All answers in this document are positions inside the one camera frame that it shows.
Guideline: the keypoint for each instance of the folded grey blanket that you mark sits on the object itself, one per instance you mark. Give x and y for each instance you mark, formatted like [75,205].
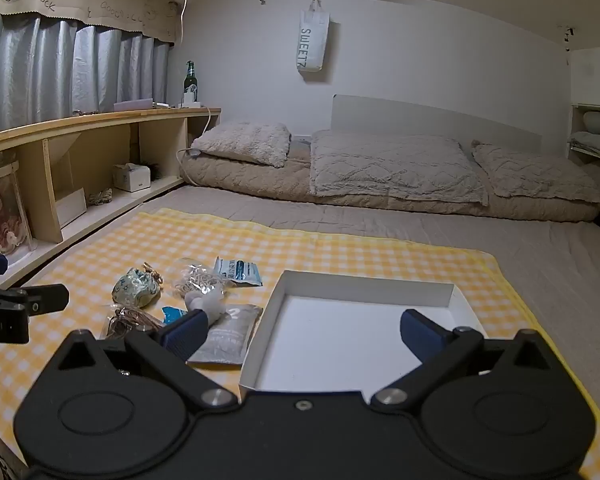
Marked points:
[597,141]

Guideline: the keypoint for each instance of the white charger block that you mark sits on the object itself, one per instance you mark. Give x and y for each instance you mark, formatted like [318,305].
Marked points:
[190,101]

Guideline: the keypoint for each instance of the framed plush picture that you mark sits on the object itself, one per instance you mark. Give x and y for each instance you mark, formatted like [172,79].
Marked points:
[0,215]

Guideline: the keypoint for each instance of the large quilted beige pillow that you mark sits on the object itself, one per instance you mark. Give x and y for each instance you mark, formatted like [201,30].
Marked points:
[395,165]

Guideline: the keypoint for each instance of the beige quilted bedding roll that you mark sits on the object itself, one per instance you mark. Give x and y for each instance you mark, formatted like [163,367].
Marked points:
[260,180]

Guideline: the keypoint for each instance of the blue and white sachet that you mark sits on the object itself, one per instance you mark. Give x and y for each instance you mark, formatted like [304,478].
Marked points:
[237,271]

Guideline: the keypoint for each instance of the yellow checked mat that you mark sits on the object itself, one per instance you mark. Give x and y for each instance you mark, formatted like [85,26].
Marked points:
[300,247]

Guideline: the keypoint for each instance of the fluffy beige pillow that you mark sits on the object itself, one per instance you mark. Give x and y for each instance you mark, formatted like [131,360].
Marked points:
[245,141]

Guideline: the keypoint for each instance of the clear bag of brown items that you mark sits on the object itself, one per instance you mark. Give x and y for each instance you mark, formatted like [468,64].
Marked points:
[127,321]

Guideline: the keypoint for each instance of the white tissue box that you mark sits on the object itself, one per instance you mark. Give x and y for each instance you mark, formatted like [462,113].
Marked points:
[131,176]

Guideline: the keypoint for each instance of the white side shelf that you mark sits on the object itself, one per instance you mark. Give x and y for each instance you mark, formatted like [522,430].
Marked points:
[577,160]

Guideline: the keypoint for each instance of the blue plastic packet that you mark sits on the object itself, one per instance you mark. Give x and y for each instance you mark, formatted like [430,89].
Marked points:
[172,314]

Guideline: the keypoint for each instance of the clear bag of beige bands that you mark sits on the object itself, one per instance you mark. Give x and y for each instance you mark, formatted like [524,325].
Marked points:
[197,280]

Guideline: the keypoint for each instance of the small quilted beige pillow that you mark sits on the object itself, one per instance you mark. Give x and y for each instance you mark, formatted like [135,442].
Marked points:
[530,170]

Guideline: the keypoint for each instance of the white cardboard box tray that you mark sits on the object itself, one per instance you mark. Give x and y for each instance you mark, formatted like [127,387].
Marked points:
[350,330]

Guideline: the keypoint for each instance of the green patterned fabric pouch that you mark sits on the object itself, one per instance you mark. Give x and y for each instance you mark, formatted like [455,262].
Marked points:
[135,289]

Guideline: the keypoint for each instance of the wooden shelf unit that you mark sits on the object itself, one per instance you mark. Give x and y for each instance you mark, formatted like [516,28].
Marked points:
[80,150]

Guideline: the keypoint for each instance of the pale purple box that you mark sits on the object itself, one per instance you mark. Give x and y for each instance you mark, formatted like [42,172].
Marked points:
[132,104]

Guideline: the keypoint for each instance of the white soft cloth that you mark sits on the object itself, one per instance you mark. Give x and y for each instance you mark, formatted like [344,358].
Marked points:
[207,305]

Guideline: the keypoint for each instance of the silver grey curtain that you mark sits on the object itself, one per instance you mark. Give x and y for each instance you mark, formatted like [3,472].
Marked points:
[55,75]

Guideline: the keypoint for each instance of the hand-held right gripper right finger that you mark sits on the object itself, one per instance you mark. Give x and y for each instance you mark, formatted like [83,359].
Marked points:
[419,332]

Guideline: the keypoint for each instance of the white headboard panel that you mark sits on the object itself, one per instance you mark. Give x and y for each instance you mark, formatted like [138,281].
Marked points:
[430,115]

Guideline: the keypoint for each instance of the grey pouch with question mark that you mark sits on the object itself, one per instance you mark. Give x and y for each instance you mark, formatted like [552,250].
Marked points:
[232,332]

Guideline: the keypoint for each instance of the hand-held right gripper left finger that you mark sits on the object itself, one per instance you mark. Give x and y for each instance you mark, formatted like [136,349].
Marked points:
[186,334]

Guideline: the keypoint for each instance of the white hanging tote bag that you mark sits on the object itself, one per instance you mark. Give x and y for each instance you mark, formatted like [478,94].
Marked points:
[311,42]

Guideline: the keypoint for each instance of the green glass bottle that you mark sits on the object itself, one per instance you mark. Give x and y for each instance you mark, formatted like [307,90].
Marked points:
[190,82]

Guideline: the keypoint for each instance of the flat white box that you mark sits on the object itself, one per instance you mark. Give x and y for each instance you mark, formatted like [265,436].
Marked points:
[71,207]

